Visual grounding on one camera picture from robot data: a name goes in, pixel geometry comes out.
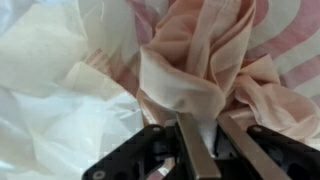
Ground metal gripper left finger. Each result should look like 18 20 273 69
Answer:
177 114 222 180

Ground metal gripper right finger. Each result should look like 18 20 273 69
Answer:
218 115 291 180

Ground white plastic shopping bag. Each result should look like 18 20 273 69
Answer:
0 0 320 180

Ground pink shirt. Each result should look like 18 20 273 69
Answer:
137 0 320 143

